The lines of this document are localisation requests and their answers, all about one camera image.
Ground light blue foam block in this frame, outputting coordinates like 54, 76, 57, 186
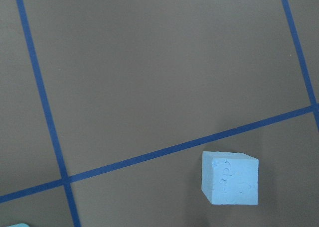
201, 151, 259, 206

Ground blue tape grid lines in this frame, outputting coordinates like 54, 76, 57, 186
0, 0, 319, 227

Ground turquoise plastic tray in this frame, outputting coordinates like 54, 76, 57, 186
7, 223, 29, 227

